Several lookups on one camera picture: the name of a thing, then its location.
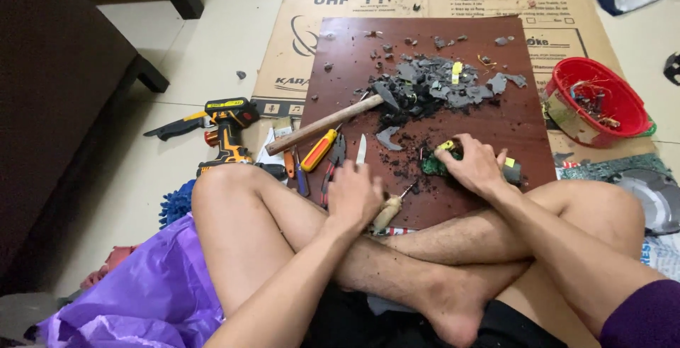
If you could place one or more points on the person's right hand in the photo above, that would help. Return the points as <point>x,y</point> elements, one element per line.
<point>478,167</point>

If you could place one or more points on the person's left hand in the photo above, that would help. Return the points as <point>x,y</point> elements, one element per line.
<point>351,196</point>

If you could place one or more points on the green electronic component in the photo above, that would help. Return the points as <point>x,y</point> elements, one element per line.
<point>431,166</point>

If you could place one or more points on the grey part with yellow tag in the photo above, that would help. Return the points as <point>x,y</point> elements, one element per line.
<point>512,170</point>

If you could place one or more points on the red black pliers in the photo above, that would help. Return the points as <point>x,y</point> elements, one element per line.
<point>334,159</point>

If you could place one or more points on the bare steel knife blade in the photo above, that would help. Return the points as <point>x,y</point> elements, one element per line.
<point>361,150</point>

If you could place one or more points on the brown wooden board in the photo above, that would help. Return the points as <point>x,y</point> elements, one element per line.
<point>510,124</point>

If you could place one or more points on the curved grey plastic fragment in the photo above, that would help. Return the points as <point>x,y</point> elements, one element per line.
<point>389,138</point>

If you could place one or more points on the white paper packet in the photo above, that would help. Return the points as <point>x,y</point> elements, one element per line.
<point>271,151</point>

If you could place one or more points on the pile of grey debris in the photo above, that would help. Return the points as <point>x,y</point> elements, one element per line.
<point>430,83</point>

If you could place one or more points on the yellow label strip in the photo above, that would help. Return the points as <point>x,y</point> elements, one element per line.
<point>456,71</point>

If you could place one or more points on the person's left leg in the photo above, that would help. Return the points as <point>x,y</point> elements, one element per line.
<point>255,241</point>

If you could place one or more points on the person's leg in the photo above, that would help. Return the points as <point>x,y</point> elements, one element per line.
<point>255,241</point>
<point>579,215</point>

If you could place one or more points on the person's right leg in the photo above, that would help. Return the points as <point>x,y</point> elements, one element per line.
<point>579,215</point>

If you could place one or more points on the black shorts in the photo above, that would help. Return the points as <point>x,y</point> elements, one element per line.
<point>361,326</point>

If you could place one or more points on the red plastic basket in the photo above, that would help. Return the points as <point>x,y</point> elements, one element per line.
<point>611,79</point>

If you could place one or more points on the blue microfibre duster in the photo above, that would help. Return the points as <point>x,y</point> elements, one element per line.
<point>178,204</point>

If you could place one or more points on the grey metal disc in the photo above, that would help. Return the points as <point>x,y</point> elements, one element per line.
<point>653,202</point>

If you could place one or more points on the black yellow utility knife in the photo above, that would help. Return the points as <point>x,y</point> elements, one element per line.
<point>172,127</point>

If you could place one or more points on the printed white sack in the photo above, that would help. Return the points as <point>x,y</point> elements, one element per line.
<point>661,255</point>

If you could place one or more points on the black object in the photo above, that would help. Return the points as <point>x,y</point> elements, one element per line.
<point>672,69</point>

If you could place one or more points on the purple sleeve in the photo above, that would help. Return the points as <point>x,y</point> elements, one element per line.
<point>645,316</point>

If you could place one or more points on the purple plastic bag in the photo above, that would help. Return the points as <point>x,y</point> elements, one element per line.
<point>143,289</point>

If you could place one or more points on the dark wooden table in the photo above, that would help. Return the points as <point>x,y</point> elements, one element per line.
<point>53,124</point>

